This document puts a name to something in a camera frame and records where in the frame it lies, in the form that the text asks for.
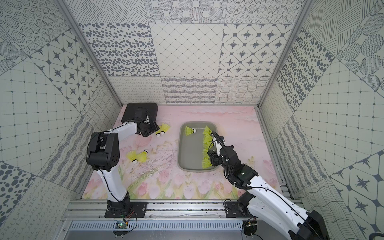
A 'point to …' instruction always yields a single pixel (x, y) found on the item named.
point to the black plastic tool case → (139, 111)
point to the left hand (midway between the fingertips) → (161, 129)
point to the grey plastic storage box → (190, 147)
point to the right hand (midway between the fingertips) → (215, 150)
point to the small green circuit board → (119, 225)
